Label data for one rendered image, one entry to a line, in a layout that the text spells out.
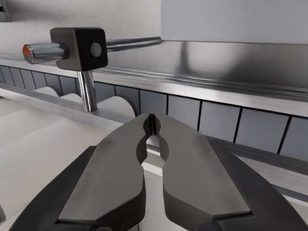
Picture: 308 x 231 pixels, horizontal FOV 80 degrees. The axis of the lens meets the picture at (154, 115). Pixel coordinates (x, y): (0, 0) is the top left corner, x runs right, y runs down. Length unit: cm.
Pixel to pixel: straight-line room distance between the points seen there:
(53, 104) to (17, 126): 6
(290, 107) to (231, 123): 5
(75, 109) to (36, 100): 6
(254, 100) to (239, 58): 6
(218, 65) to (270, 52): 5
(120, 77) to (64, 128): 10
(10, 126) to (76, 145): 9
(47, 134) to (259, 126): 19
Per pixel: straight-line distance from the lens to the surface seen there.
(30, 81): 42
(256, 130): 20
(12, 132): 25
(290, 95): 21
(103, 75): 26
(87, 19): 34
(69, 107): 19
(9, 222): 51
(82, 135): 19
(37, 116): 26
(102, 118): 16
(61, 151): 17
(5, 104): 32
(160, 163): 22
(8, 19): 52
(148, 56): 27
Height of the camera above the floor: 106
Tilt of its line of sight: 52 degrees down
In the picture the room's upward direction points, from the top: 127 degrees counter-clockwise
